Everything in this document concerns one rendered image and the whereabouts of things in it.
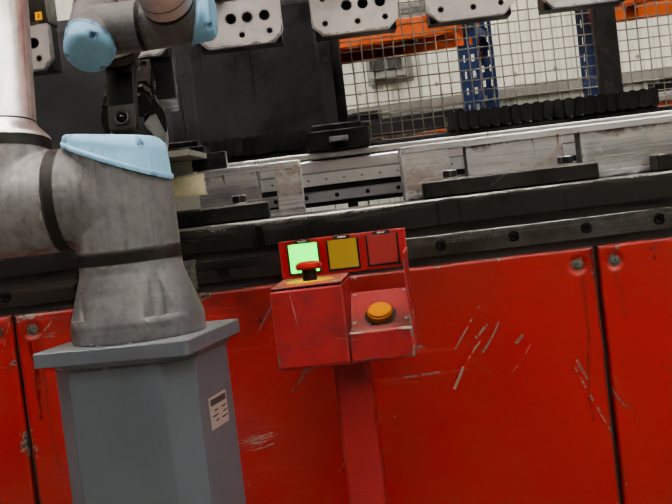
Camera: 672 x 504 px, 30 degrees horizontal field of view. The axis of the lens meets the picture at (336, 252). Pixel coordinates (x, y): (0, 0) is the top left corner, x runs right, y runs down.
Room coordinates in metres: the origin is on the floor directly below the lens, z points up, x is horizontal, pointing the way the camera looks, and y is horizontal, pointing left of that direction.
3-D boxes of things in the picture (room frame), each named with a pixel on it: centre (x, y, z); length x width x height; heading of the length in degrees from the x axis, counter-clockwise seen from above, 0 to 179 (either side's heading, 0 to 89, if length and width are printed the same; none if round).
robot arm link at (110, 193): (1.41, 0.24, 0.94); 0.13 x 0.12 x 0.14; 83
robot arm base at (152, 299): (1.41, 0.23, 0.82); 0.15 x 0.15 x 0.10
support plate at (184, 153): (2.07, 0.30, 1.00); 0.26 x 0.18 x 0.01; 0
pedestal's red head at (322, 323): (1.87, 0.00, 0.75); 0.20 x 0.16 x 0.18; 85
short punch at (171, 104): (2.22, 0.29, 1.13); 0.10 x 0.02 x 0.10; 90
